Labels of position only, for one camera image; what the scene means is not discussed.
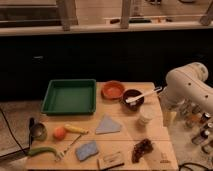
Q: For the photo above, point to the green plastic tray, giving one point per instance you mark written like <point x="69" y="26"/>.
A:
<point x="70" y="97"/>

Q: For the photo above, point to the orange bowl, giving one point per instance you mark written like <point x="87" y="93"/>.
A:
<point x="112" y="90"/>

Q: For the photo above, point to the light blue towel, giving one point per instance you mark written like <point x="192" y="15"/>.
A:
<point x="108" y="125"/>

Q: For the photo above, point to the brown pine cone object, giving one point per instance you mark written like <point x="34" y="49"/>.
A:
<point x="140" y="149"/>

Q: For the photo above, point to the orange fruit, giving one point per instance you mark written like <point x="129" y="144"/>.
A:
<point x="59" y="133"/>

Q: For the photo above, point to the green handled peeler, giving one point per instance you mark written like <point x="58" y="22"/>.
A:
<point x="35" y="151"/>

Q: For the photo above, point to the metal fork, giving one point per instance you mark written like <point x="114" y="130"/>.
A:
<point x="62" y="153"/>

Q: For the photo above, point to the white plastic cup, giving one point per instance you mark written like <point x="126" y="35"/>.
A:
<point x="146" y="114"/>

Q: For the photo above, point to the wooden block brush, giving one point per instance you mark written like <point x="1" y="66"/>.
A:
<point x="110" y="161"/>

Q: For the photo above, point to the blue sponge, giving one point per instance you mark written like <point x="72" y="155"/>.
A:
<point x="86" y="150"/>

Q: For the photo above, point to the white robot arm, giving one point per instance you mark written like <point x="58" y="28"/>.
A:
<point x="186" y="83"/>

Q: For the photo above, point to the yellow banana toy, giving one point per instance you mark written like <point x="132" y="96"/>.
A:
<point x="75" y="129"/>

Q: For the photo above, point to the dark brown bowl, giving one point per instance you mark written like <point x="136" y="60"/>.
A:
<point x="130" y="93"/>

